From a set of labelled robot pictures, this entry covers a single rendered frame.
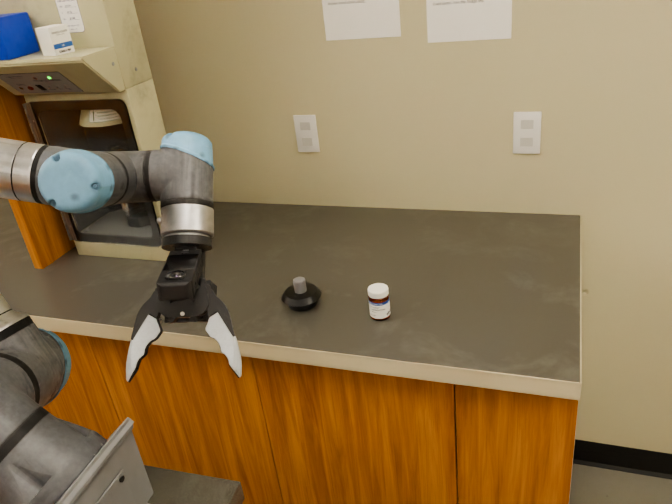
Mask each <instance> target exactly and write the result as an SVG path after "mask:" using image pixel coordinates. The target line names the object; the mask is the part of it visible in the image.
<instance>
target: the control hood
mask: <svg viewBox="0 0 672 504"><path fill-rule="evenodd" d="M38 72H59V73H61V74H62V75H63V76H65V77H66V78H67V79H68V80H70V81H71V82H72V83H74V84H75V85H76V86H78V87H79V88H80V89H81V90H83V91H84V92H56V93H26V94H22V93H20V92H19V91H17V90H16V89H14V88H13V87H11V86H10V85H9V84H7V83H6V82H4V81H3V80H1V79H0V85H1V86H2V87H4V88H5V89H7V90H8V91H10V92H11V93H13V94H14V95H46V94H78V93H109V92H121V91H124V89H125V86H124V82H123V78H122V75H121V71H120V67H119V63H118V60H117V56H116V52H115V48H113V47H97V48H81V49H75V51H74V52H70V53H66V54H63V55H59V56H43V53H42V51H38V52H35V53H32V54H28V55H25V56H22V57H18V58H15V59H11V60H1V61H0V74H17V73H38Z"/></svg>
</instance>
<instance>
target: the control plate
mask: <svg viewBox="0 0 672 504"><path fill-rule="evenodd" d="M47 76H49V77H51V78H52V79H49V78H47ZM33 77H36V78H37V80H36V79H33ZM0 79H1V80H3V81H4V82H6V83H7V84H9V85H10V86H11V87H13V88H14V89H16V90H17V91H19V92H20V93H22V94H26V93H56V92H84V91H83V90H81V89H80V88H79V87H78V86H76V85H75V84H74V83H72V82H71V81H70V80H68V79H67V78H66V77H65V76H63V75H62V74H61V73H59V72H38V73H17V74H0ZM35 85H41V86H43V87H44V88H45V89H47V90H41V89H39V88H38V87H37V86H35ZM56 85H57V86H59V88H58V89H57V88H56ZM64 85H66V86H68V87H66V88H64ZM28 86H30V87H33V88H34V90H29V89H28V88H27V87H28ZM48 86H51V87H52V88H50V89H49V88H48ZM19 87H22V88H23V90H22V89H20V88H19Z"/></svg>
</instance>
